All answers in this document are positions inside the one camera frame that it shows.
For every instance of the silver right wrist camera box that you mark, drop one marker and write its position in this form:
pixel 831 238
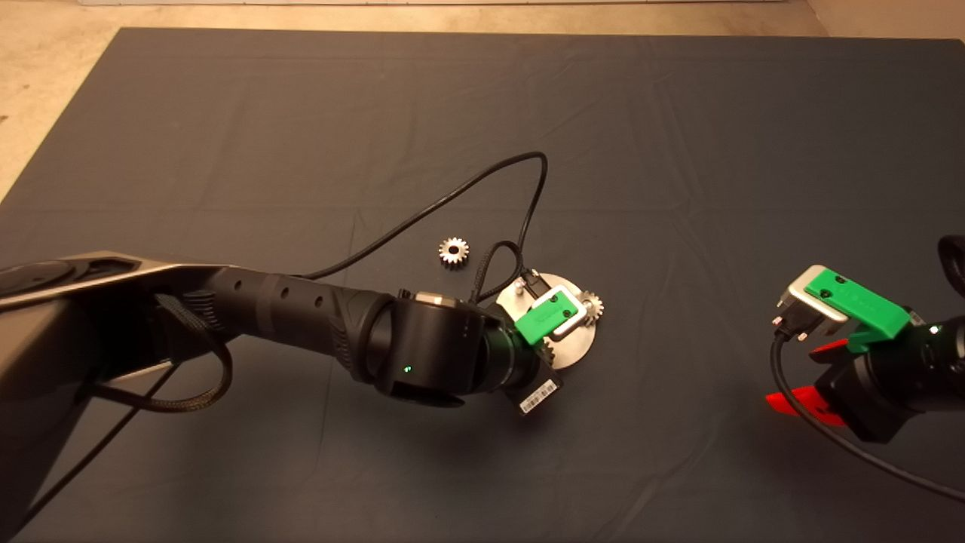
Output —
pixel 799 298

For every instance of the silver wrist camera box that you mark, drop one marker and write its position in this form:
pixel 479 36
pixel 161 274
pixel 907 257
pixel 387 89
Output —
pixel 799 298
pixel 582 313

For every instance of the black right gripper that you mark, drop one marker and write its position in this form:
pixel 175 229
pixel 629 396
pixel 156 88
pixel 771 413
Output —
pixel 882 385

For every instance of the round metal carrier plate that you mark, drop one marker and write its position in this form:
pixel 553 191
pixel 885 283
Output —
pixel 577 347

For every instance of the small steel planetary gear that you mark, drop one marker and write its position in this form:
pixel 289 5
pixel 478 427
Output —
pixel 461 253
pixel 595 305
pixel 548 348

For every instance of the green left camera mount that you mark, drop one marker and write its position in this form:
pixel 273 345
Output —
pixel 543 320

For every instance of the green right camera mount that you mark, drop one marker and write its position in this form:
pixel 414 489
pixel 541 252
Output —
pixel 859 309

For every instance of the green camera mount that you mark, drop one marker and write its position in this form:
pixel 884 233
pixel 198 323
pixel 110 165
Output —
pixel 543 320
pixel 859 309

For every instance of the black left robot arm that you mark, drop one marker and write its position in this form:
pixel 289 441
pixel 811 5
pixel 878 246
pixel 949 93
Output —
pixel 286 309

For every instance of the dark grey table cloth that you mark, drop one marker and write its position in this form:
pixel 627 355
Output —
pixel 678 136

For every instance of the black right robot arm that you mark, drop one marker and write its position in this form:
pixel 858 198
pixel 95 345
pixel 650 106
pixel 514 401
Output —
pixel 950 362

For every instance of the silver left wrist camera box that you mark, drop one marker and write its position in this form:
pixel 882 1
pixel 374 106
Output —
pixel 582 313

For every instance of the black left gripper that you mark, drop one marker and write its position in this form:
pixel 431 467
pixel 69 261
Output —
pixel 528 377

